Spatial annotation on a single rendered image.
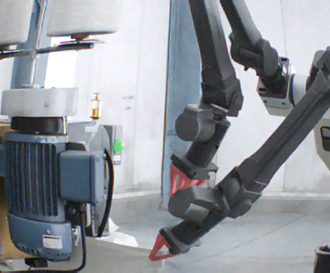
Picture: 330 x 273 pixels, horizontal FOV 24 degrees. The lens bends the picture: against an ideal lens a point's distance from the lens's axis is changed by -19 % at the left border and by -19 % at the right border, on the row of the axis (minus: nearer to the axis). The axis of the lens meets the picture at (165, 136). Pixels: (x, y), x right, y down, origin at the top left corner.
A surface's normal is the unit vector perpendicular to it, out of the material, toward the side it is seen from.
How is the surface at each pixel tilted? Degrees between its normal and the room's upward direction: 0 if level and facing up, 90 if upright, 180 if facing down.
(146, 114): 90
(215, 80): 124
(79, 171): 90
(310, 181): 90
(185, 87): 90
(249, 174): 78
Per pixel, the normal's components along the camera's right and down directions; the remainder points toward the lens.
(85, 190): -0.09, 0.05
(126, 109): 0.87, 0.07
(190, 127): -0.60, -0.01
